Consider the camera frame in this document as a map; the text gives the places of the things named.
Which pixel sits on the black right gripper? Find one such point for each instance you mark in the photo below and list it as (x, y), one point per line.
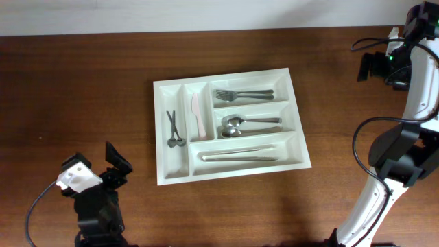
(376, 65)

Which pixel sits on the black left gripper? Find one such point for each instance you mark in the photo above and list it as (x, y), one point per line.
(108, 177)

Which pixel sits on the small metal teaspoon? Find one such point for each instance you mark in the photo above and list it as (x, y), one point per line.
(171, 142)

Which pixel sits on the small metal rod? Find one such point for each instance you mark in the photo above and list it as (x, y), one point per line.
(180, 141)

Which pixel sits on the large metal spoon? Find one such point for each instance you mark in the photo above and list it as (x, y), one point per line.
(233, 132)
(237, 120)

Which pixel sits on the metal fork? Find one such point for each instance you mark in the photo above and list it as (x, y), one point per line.
(263, 92)
(232, 97)

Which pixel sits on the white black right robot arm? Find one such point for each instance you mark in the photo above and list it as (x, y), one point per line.
(407, 152)

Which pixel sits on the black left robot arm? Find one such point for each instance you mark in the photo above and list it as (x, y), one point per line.
(96, 200)

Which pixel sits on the white plastic cutlery tray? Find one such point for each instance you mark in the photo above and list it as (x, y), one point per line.
(183, 164)

